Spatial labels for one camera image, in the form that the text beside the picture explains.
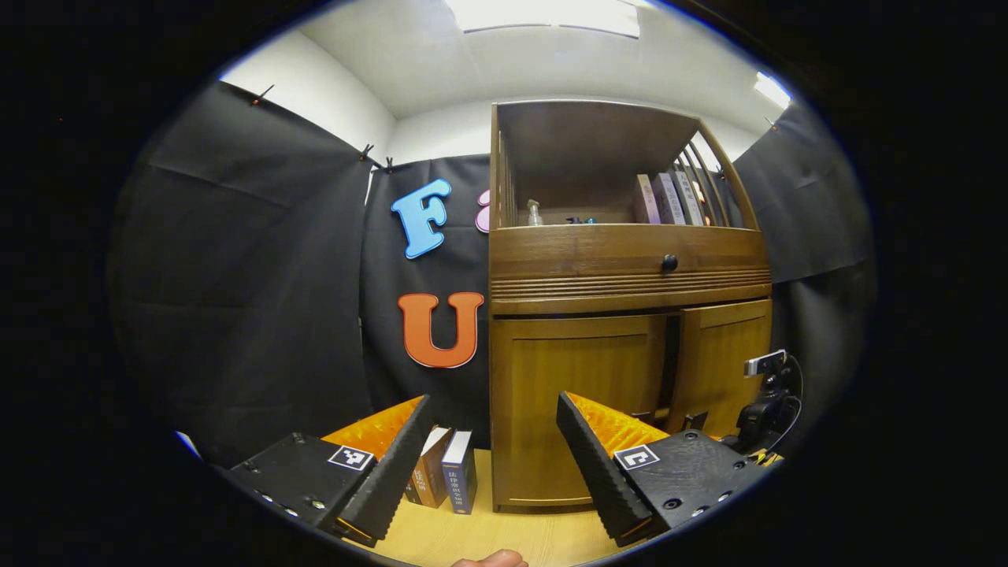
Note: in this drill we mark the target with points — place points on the brown book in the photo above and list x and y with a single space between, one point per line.
429 476

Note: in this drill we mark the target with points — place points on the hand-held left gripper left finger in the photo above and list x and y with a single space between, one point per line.
398 465

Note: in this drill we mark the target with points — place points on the round black drawer knob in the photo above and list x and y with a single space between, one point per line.
669 262

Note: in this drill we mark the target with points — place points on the small ceiling light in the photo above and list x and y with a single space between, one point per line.
772 88

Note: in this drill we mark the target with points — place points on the wooden cabinet door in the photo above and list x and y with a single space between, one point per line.
551 394
724 346

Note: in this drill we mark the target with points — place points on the pale grey upright book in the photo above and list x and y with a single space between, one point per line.
691 197

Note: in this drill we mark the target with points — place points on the wooden double-door shoe cabinet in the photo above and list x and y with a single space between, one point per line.
591 252

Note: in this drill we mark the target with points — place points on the rectangular ceiling light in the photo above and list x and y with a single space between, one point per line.
551 16

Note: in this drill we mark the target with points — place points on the blue book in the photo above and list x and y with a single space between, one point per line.
461 472

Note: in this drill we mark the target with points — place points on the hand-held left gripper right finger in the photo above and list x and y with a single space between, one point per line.
594 472

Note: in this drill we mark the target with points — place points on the black backdrop cloth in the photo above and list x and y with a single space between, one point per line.
236 299

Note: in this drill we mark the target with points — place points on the clear pump bottle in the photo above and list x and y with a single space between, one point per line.
535 214

